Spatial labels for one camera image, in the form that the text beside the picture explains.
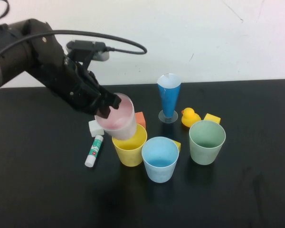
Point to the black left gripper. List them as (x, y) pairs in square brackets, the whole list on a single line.
[(80, 92)]

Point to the pink plastic cup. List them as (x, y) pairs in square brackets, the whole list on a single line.
[(123, 123)]

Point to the green plastic cup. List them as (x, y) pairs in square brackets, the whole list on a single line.
[(202, 155)]

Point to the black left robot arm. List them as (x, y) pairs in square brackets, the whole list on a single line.
[(14, 54)]

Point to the white foam cube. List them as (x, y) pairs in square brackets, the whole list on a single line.
[(94, 131)]

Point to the orange foam cube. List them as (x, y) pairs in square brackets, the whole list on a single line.
[(140, 118)]

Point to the white green glue stick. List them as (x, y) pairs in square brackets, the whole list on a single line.
[(93, 150)]

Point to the yellow plastic cup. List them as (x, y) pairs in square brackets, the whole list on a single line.
[(130, 154)]

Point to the blue paper cone cup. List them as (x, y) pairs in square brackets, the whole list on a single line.
[(168, 99)]

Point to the yellow foam cube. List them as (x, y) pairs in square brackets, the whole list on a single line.
[(177, 144), (211, 117)]

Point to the yellow rubber duck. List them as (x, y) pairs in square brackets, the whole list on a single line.
[(188, 117)]

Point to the light blue plastic cup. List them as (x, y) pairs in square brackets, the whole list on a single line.
[(159, 174)]

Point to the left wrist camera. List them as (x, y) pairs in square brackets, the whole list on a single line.
[(88, 45)]

